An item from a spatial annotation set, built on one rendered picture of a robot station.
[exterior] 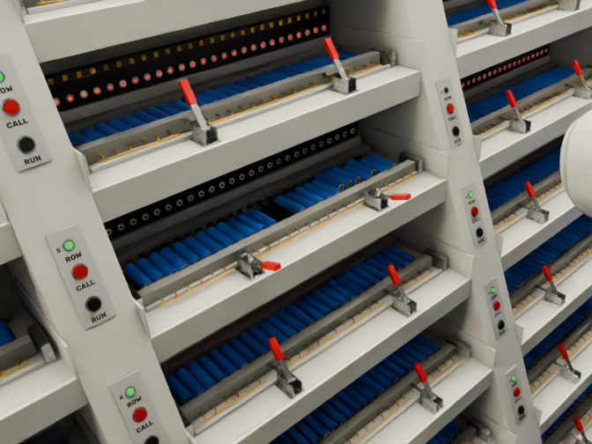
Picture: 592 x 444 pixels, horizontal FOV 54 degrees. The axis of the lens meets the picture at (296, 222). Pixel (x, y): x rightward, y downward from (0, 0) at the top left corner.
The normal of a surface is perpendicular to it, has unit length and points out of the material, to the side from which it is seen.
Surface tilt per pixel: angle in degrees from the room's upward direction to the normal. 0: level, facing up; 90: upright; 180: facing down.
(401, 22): 90
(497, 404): 90
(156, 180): 111
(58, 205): 90
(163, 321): 21
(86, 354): 90
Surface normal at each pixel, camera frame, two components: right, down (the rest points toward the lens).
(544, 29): 0.64, 0.36
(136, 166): -0.07, -0.85
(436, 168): -0.76, 0.38
